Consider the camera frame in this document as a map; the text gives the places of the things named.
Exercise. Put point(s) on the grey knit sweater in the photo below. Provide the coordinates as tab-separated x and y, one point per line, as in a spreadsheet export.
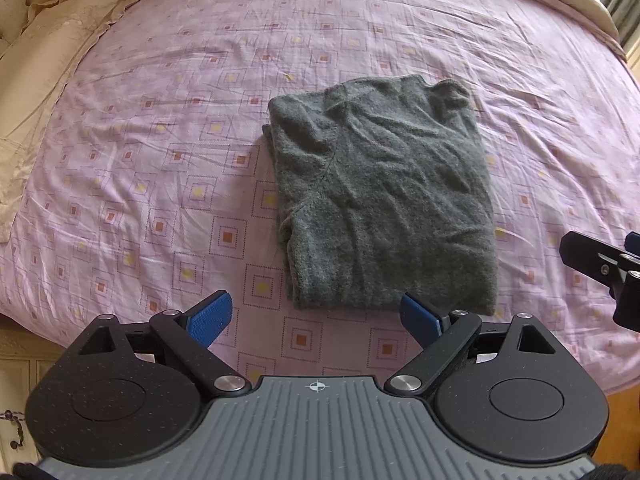
390	195

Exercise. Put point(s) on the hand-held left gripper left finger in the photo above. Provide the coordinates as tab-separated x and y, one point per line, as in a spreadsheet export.
210	317

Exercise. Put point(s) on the beige pillow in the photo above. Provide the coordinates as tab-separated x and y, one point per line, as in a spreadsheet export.
45	70

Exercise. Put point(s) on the purple patterned bedsheet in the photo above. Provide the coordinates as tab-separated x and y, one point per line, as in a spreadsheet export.
175	135

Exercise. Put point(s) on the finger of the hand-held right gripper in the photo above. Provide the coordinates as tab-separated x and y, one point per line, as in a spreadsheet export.
590	255
633	241

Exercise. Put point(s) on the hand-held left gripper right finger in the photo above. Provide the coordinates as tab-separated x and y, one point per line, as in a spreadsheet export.
417	317

